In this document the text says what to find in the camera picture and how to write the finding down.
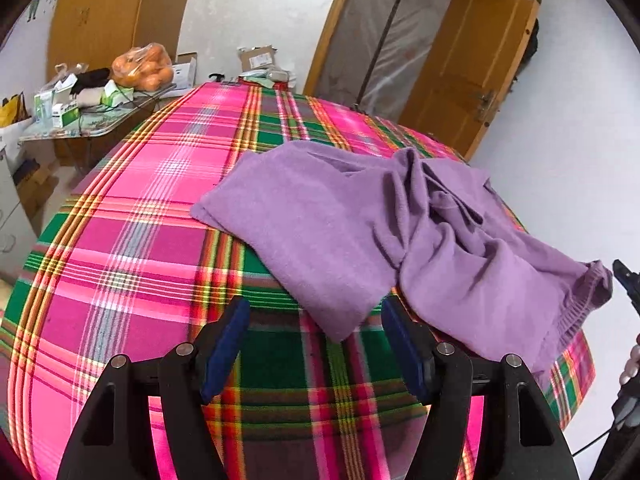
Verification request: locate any pink plaid bed sheet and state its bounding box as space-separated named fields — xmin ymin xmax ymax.
xmin=0 ymin=80 xmax=598 ymax=480

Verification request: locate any plastic covered doorway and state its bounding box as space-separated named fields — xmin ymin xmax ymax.
xmin=304 ymin=0 xmax=452 ymax=122

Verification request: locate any wooden wardrobe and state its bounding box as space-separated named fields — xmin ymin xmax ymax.
xmin=46 ymin=0 xmax=186 ymax=78

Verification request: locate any cardboard box with label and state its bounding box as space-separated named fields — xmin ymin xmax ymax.
xmin=238 ymin=46 xmax=277 ymax=72

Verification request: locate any grey filing cabinet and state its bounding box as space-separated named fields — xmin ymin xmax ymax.
xmin=0 ymin=145 xmax=37 ymax=283

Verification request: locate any bag of oranges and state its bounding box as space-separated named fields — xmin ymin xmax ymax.
xmin=111 ymin=42 xmax=174 ymax=92

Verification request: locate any white green medicine box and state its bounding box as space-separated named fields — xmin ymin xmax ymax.
xmin=51 ymin=102 xmax=79 ymax=129

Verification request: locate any white carton box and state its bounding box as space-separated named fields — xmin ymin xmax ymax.
xmin=172 ymin=52 xmax=198 ymax=90

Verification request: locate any wooden door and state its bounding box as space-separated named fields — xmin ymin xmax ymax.
xmin=399 ymin=0 xmax=541 ymax=160

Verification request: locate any black cable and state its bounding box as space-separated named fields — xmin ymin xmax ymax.
xmin=570 ymin=426 xmax=616 ymax=458

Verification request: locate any folding side table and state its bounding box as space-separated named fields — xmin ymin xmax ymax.
xmin=18 ymin=84 xmax=177 ymax=174

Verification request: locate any purple fleece garment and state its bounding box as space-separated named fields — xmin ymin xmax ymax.
xmin=191 ymin=141 xmax=613 ymax=380

